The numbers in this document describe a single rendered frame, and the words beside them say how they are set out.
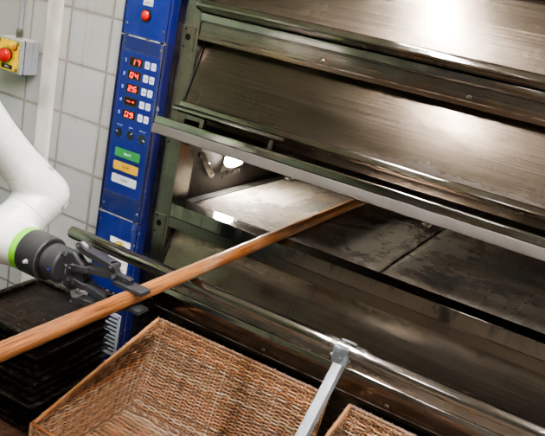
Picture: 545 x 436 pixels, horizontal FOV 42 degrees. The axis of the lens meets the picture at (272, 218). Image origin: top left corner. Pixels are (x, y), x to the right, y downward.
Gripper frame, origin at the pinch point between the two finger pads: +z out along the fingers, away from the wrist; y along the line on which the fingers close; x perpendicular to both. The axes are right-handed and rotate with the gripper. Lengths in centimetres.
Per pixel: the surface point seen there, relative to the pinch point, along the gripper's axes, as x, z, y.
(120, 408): -41, -28, 58
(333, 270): -57, 18, 3
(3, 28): -57, -104, -33
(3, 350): 31.2, 1.6, -0.8
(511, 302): -76, 58, 1
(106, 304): 8.0, 1.1, -1.3
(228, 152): -42.5, -9.5, -21.3
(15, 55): -50, -90, -27
